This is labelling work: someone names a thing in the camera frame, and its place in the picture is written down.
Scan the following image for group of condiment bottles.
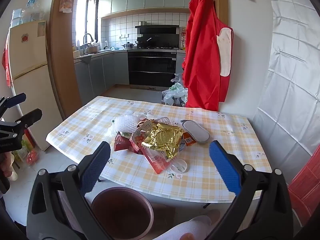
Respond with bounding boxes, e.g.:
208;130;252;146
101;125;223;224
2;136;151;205
180;27;187;51

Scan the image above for red plastic bag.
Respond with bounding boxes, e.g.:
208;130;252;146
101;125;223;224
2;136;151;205
2;50;12;88

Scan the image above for black built-in oven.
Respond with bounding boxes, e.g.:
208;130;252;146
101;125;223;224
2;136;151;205
127;49;178;88

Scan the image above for orange snack packet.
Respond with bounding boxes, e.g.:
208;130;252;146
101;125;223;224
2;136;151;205
179;132;197;150

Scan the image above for green printed plastic bag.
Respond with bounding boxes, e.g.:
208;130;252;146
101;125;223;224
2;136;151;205
162;82;188;107

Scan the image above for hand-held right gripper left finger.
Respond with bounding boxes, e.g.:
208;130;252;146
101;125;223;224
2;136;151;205
26;141;118;240

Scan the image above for red net bag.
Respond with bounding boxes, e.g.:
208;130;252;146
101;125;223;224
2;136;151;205
26;150;40;165

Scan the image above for gold foil wrapper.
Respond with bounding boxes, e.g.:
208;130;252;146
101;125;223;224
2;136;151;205
141;123;187;162

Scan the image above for green food package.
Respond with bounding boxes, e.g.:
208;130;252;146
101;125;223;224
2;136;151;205
14;140;32;163

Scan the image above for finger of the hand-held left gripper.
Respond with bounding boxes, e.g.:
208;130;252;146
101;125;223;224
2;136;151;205
14;108;43;130
0;92;27;120

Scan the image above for pile of clear plastic bottles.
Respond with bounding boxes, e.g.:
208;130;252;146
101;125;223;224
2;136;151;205
10;0;46;28

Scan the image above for grey insole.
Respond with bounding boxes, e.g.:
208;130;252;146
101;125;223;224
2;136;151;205
180;119;210;144

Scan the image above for clear plastic dome lid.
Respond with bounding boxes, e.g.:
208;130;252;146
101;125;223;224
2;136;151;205
168;159;188;174

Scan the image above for white wall sheet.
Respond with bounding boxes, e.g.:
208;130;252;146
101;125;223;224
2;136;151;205
252;0;320;155

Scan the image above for person's left hand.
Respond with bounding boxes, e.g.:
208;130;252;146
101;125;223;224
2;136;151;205
0;152;15;181

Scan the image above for cream refrigerator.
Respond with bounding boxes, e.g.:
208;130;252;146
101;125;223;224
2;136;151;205
5;20;63;152

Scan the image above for black range hood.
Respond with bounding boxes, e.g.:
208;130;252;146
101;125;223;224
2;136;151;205
135;25;180;42

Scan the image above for kitchen window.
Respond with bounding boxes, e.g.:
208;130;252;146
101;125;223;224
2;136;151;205
75;0;98;48

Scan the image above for white cloth pad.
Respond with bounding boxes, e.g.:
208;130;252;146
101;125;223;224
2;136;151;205
216;27;233;77

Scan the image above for wooden door frame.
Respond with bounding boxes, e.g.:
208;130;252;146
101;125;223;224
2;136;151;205
49;0;229;120

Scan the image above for grey lower kitchen cabinets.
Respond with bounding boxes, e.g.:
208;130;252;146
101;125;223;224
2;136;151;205
74;50;129;98

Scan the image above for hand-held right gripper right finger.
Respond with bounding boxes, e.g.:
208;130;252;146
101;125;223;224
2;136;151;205
207;140;293;240

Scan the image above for red textured panel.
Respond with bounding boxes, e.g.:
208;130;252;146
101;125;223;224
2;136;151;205
287;145;320;228

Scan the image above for red apron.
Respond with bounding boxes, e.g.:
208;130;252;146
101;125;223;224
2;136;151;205
182;0;234;112

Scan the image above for yellow checked floral tablecloth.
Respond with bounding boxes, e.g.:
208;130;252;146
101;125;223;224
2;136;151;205
46;96;273;203

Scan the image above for white foam fruit net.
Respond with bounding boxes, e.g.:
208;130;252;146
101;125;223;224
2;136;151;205
111;114;140;132

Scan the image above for dark red snack packet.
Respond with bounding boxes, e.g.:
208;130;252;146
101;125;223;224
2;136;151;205
114;131;137;153

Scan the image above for red strawberry print packet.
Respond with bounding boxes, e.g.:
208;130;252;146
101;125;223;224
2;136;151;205
131;120;175;175

